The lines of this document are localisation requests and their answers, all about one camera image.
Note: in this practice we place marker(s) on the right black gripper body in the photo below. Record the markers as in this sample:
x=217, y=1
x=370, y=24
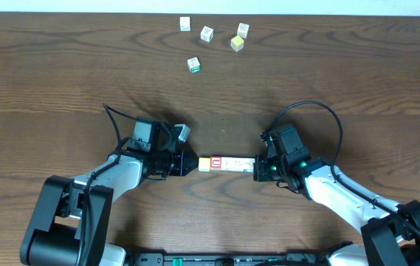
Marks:
x=269, y=169

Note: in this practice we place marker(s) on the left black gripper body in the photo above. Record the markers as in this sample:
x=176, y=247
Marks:
x=179, y=163

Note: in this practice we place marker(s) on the plain yellow wooden block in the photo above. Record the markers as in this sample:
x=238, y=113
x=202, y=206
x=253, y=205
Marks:
x=204, y=164

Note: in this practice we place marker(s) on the acorn picture wooden block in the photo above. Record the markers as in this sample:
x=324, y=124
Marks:
x=248, y=165

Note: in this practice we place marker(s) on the red letter wooden block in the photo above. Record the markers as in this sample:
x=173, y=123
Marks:
x=215, y=163

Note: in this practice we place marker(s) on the white block red bug drawing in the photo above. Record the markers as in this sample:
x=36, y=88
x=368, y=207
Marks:
x=238, y=164

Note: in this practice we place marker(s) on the white block blue edge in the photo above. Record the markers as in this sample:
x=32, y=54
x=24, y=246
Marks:
x=226, y=163

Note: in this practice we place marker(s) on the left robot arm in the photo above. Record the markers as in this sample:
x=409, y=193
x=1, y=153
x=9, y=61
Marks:
x=70, y=221

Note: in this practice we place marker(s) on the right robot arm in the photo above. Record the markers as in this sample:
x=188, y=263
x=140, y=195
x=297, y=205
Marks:
x=390, y=230

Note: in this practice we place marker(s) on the green letter wooden block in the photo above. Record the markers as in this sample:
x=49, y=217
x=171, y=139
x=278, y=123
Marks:
x=193, y=65

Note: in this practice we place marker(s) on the white block black drawing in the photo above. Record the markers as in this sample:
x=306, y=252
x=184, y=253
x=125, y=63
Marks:
x=207, y=34

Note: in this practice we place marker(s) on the yellow top wooden block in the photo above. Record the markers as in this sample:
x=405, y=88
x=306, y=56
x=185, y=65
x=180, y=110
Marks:
x=237, y=43

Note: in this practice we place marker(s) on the white block top left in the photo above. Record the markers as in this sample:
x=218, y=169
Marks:
x=184, y=23

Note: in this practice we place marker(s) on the white block top right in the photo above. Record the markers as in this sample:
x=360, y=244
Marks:
x=243, y=30

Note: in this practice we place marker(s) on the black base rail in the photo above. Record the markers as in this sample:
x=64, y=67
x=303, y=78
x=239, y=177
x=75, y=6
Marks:
x=228, y=259

